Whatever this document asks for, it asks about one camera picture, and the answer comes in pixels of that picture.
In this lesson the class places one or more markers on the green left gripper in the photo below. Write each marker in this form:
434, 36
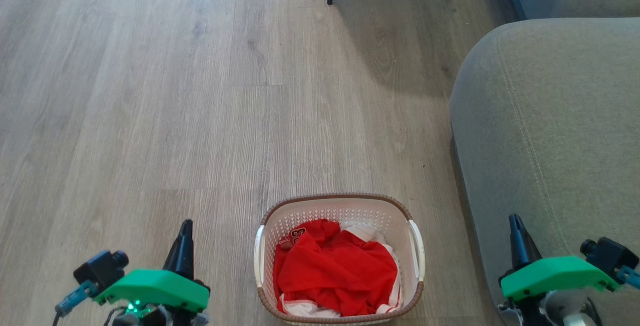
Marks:
155, 288

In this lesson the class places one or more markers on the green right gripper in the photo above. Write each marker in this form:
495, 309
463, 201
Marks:
555, 273

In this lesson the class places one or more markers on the cream perforated plastic laundry basket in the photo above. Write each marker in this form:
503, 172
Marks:
337, 211

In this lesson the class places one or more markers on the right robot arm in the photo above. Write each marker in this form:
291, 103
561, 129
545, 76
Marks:
565, 311

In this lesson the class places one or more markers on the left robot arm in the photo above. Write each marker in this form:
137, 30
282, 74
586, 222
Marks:
130, 317

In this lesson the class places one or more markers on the grey fabric sofa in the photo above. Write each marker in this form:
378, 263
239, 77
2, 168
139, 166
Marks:
550, 130

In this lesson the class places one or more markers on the white garment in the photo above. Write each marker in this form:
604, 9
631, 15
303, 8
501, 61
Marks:
370, 233

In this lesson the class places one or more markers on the red sports jersey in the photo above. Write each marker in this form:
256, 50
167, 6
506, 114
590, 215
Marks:
335, 271

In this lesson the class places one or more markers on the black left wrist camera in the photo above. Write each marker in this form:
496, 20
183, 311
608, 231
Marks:
100, 268

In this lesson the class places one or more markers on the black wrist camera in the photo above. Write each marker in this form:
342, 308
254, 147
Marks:
610, 258
100, 268

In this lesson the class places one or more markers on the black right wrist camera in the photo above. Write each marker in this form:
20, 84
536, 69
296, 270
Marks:
610, 258

